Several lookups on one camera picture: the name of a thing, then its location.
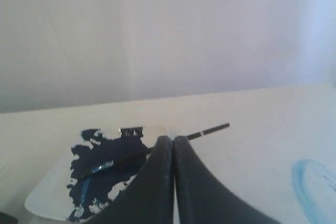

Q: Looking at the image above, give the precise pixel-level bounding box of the black paintbrush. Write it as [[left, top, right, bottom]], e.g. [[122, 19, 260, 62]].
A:
[[79, 123, 230, 179]]

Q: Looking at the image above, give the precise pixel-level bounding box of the white square plate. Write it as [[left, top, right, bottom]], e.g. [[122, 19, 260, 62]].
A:
[[24, 125, 168, 222]]

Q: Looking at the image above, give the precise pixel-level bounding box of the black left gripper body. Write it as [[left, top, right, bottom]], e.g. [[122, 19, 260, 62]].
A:
[[0, 208, 18, 224]]

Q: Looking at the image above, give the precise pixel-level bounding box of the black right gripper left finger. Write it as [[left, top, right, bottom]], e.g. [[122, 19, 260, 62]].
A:
[[87, 136, 174, 224]]

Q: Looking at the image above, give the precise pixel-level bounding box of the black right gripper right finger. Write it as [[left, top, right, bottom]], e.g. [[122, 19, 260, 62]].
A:
[[173, 136, 278, 223]]

